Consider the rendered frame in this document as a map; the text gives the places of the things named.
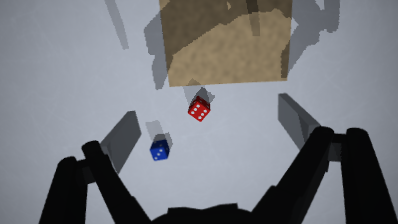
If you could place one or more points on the red die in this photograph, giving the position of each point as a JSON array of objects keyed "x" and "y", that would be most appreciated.
[{"x": 199, "y": 108}]

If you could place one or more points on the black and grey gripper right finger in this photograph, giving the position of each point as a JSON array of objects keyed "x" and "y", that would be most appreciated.
[{"x": 366, "y": 196}]

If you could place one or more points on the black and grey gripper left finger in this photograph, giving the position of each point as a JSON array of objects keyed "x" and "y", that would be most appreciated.
[{"x": 66, "y": 201}]

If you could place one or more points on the blue die with white pips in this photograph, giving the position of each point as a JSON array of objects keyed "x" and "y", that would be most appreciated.
[{"x": 160, "y": 150}]

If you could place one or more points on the tan flat mat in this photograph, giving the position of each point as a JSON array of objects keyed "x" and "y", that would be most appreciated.
[{"x": 211, "y": 42}]

